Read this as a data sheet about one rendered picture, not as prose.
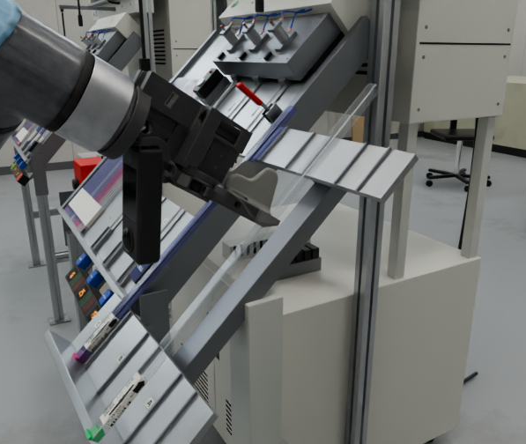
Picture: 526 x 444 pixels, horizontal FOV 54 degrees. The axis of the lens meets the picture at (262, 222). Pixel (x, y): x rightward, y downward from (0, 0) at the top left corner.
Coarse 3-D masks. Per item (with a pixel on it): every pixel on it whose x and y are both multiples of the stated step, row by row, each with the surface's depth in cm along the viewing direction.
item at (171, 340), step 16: (368, 96) 60; (352, 112) 60; (336, 128) 60; (320, 144) 60; (336, 144) 60; (320, 160) 59; (304, 176) 59; (288, 192) 58; (272, 208) 58; (256, 224) 58; (256, 240) 57; (240, 256) 57; (224, 272) 56; (208, 288) 56; (192, 304) 56; (208, 304) 56; (192, 320) 56; (176, 336) 55; (160, 352) 55; (144, 368) 55; (96, 432) 53
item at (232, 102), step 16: (208, 48) 153; (192, 64) 153; (208, 64) 144; (272, 80) 111; (304, 80) 102; (224, 96) 123; (240, 96) 117; (272, 96) 106; (288, 96) 102; (224, 112) 117; (240, 112) 112; (256, 112) 107
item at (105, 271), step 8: (64, 216) 137; (72, 224) 130; (80, 240) 120; (88, 248) 114; (96, 256) 109; (96, 264) 106; (104, 264) 107; (104, 272) 102; (112, 280) 98; (112, 288) 96; (120, 288) 95
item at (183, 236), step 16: (288, 112) 82; (272, 128) 82; (256, 144) 81; (208, 208) 78; (192, 224) 78; (176, 240) 77; (160, 256) 77; (144, 288) 76; (128, 304) 75; (80, 352) 74
